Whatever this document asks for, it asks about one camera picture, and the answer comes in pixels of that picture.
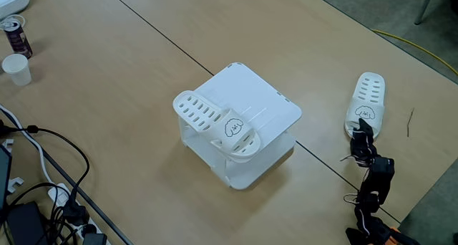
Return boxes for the white dog print slipper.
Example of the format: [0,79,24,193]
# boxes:
[172,90,262,159]
[344,72,386,140]

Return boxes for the white shoe rack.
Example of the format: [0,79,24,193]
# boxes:
[177,62,303,191]

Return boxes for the thin brown twig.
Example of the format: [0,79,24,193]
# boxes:
[406,107,415,138]

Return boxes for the grey chair leg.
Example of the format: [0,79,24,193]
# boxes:
[414,0,437,26]

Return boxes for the black adapter block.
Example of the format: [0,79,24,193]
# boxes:
[82,232,108,245]

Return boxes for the white power strip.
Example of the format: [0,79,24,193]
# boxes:
[47,183,112,245]

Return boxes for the large black adapter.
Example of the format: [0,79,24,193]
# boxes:
[5,201,48,245]

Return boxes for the white paper cup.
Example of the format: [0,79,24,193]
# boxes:
[1,53,32,87]

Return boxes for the purple drink can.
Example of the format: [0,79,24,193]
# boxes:
[3,19,34,59]

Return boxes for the yellow cable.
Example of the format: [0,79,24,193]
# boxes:
[370,28,458,77]

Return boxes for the black cable with ferrite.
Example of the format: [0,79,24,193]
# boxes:
[0,125,91,203]

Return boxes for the black wall plug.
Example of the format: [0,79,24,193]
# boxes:
[62,189,90,227]

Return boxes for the thick white cable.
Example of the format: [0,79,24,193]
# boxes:
[0,104,69,199]

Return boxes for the thin white coiled cable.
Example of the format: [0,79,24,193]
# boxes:
[0,14,27,32]

